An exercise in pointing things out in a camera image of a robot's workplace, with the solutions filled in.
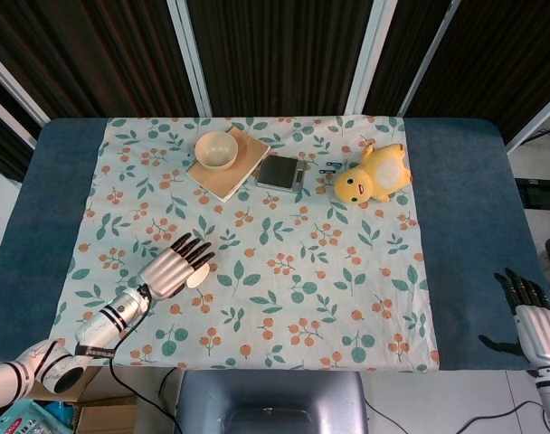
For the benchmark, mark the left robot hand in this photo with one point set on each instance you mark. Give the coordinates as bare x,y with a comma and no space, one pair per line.
166,273

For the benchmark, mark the dark equipment rack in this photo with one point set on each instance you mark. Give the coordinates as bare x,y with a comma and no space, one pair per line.
542,192

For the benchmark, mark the dark white-framed screen panel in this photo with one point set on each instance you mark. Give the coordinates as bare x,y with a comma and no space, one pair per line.
3,131
279,54
98,54
401,45
496,63

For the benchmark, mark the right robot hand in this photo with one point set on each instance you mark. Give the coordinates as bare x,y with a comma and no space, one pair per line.
539,325

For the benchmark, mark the silver digital scale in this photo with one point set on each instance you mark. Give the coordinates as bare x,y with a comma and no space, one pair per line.
277,172

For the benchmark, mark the cardboard box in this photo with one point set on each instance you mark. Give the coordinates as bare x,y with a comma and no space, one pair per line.
107,416

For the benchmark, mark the floral print tablecloth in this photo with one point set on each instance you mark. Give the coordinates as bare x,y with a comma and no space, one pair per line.
275,253

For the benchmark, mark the blue white battery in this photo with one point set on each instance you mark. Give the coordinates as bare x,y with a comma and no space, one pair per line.
328,171
334,163

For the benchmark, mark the brown cover notebook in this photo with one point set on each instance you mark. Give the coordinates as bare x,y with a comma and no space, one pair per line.
230,181

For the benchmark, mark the yellow plush toy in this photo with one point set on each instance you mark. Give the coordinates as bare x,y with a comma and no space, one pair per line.
374,176

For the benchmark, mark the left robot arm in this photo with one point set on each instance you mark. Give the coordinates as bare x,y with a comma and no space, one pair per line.
107,316

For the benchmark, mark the beige bowl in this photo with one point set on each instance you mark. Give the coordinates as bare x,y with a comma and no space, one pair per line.
216,151

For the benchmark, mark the printed plastic package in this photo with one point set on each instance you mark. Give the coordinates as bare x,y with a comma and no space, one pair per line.
17,420

